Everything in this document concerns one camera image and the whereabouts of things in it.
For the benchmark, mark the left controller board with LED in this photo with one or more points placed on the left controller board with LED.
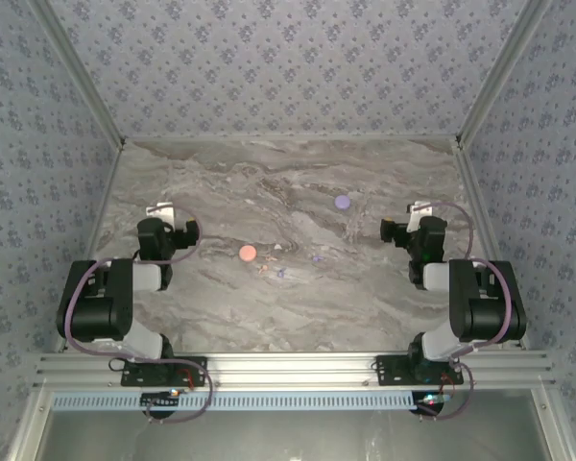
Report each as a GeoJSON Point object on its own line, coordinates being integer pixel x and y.
{"type": "Point", "coordinates": [160, 399]}

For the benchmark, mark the controller board with led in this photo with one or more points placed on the controller board with led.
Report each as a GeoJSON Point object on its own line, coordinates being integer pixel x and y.
{"type": "Point", "coordinates": [432, 399]}
{"type": "Point", "coordinates": [160, 399]}

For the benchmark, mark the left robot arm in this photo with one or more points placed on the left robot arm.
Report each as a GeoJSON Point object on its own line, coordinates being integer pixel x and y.
{"type": "Point", "coordinates": [96, 307]}

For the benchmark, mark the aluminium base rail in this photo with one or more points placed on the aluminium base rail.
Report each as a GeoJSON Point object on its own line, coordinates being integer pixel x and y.
{"type": "Point", "coordinates": [293, 370]}

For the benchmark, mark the purple earbud charging case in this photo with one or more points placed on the purple earbud charging case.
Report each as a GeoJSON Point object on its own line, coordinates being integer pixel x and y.
{"type": "Point", "coordinates": [342, 201]}

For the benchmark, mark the right controller board with LED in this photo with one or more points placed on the right controller board with LED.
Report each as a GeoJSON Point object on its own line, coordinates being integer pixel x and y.
{"type": "Point", "coordinates": [432, 399]}

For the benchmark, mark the pink earbud charging case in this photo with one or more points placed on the pink earbud charging case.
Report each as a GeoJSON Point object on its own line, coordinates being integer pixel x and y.
{"type": "Point", "coordinates": [247, 253]}

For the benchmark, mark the grey metal shelf panel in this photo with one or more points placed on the grey metal shelf panel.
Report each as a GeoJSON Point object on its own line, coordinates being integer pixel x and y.
{"type": "Point", "coordinates": [293, 437]}

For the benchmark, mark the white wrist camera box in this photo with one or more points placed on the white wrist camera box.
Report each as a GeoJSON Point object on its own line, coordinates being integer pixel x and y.
{"type": "Point", "coordinates": [418, 218]}
{"type": "Point", "coordinates": [160, 211]}

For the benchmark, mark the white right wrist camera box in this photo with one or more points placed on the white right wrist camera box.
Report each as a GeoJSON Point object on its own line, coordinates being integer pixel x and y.
{"type": "Point", "coordinates": [418, 218]}

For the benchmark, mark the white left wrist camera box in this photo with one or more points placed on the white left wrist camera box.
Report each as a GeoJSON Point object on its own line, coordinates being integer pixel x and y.
{"type": "Point", "coordinates": [160, 211]}

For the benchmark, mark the aluminium corner post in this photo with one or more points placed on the aluminium corner post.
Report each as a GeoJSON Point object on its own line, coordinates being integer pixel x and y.
{"type": "Point", "coordinates": [497, 72]}
{"type": "Point", "coordinates": [84, 72]}

